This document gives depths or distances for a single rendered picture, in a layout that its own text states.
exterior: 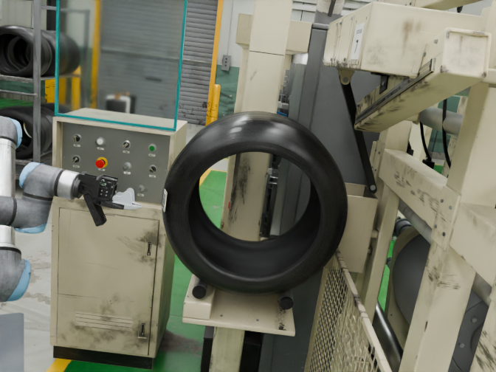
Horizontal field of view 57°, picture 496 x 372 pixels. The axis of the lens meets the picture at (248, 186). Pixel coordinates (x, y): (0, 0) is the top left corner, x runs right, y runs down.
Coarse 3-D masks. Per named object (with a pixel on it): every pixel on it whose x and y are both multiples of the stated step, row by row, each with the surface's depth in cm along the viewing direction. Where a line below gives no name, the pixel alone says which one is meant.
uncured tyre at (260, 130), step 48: (192, 144) 135; (240, 144) 131; (288, 144) 131; (192, 192) 164; (336, 192) 135; (192, 240) 139; (240, 240) 170; (288, 240) 168; (336, 240) 140; (240, 288) 143; (288, 288) 145
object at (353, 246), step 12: (348, 192) 187; (360, 192) 186; (348, 204) 168; (360, 204) 168; (372, 204) 168; (348, 216) 170; (360, 216) 169; (372, 216) 169; (348, 228) 171; (360, 228) 171; (372, 228) 171; (348, 240) 172; (360, 240) 172; (348, 252) 173; (360, 252) 173; (336, 264) 175; (348, 264) 175; (360, 264) 175
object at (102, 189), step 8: (80, 176) 145; (88, 176) 145; (96, 176) 147; (104, 176) 149; (112, 176) 150; (80, 184) 146; (88, 184) 146; (96, 184) 144; (104, 184) 145; (112, 184) 146; (80, 192) 147; (88, 192) 146; (96, 192) 144; (104, 192) 146; (112, 192) 146; (96, 200) 145; (104, 200) 145; (112, 200) 150
